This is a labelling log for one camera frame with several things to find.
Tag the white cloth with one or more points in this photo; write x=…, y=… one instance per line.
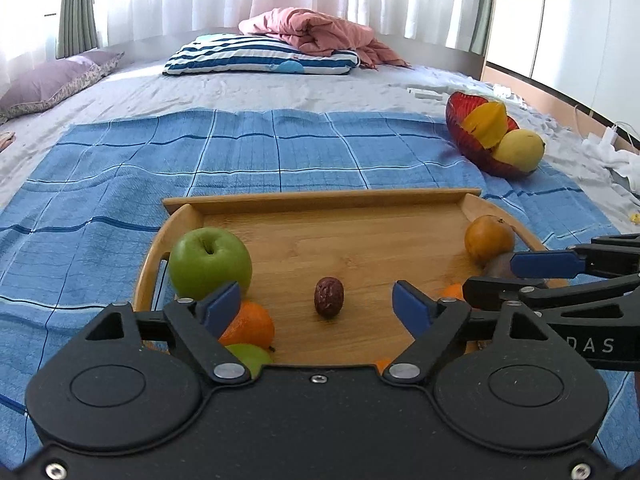
x=617, y=165

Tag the orange persimmon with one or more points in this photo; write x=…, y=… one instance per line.
x=489, y=240

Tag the round orange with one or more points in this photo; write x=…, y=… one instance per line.
x=382, y=364

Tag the blue checked blanket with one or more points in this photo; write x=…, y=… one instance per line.
x=100, y=185

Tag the yellow starfruit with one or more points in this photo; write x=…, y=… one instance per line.
x=486, y=122

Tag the white charger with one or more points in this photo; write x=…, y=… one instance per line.
x=611, y=136

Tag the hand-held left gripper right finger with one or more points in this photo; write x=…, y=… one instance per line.
x=407, y=305

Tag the white wardrobe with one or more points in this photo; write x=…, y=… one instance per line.
x=565, y=20

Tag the wooden serving tray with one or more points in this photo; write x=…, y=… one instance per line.
x=350, y=240

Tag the small mandarin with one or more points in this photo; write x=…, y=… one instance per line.
x=454, y=292

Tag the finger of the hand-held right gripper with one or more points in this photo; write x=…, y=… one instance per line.
x=545, y=264
x=500, y=292

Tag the mandarin with green leaf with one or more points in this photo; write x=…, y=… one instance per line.
x=250, y=327

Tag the green apple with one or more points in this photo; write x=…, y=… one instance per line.
x=210, y=270
x=252, y=357

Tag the red glass bowl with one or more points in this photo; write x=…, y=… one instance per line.
x=462, y=120

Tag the grey floral bed sheet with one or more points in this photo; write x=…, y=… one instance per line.
x=150, y=95

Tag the blue white striped pillow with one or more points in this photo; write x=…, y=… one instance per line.
x=250, y=55

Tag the pink crumpled blanket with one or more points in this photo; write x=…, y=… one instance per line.
x=320, y=30

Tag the green curtain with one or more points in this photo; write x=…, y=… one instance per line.
x=75, y=10
x=485, y=10

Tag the purple floral pillow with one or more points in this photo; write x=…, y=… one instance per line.
x=45, y=82

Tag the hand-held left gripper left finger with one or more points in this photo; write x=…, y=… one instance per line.
x=220, y=310

